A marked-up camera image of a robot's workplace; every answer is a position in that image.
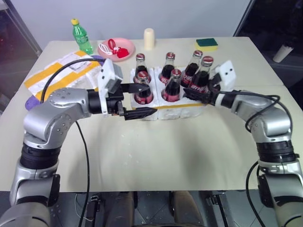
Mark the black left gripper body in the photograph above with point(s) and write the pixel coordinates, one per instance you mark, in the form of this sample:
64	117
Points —
114	104

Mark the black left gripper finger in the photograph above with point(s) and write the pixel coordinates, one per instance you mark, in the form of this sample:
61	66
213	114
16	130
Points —
139	113
135	88

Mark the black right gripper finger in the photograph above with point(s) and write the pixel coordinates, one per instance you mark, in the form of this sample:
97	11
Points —
194	94

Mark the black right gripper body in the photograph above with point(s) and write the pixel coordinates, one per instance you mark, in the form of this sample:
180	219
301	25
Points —
210	97

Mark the glass cola bottle red cap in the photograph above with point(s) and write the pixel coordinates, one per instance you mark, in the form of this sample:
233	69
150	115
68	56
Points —
174	87
201	80
140	62
168	68
143	94
191	71

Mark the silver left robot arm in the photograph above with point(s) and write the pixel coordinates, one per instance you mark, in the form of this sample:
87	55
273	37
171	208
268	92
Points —
47	118

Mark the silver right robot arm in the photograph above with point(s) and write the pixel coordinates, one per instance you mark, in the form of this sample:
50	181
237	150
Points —
272	118

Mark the white foam crate yellow tape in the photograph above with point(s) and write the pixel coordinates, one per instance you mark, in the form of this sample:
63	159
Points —
175	111

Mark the red white scissors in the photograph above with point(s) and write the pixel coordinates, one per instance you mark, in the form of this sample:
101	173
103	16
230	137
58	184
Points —
122	52

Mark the pink plate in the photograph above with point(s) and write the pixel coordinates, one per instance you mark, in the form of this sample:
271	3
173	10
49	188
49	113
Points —
125	45

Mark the yellow sponge green top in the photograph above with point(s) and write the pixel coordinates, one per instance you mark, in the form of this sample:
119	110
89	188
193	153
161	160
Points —
207	45

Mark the cream cylinder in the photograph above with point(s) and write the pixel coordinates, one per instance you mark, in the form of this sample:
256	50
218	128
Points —
149	39

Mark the yellow white paper bag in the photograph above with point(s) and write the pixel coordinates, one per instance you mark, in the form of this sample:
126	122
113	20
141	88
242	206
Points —
59	75

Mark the green plastic bottle yellow cap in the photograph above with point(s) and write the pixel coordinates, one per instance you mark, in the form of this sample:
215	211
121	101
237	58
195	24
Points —
82	39

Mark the purple mat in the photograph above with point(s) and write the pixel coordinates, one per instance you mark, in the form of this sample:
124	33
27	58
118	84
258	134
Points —
32	102

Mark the white tumbler dark lid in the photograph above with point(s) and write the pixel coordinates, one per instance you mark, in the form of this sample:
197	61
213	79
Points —
281	53

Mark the black device under table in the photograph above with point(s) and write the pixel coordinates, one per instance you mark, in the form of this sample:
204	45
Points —
216	208
93	208

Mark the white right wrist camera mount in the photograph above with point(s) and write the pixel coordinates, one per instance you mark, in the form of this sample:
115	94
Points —
227	73

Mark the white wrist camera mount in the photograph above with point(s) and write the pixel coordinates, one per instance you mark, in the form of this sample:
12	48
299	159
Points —
106	75
227	73

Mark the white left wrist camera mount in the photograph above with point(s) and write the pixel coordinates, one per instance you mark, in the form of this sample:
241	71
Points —
106	75

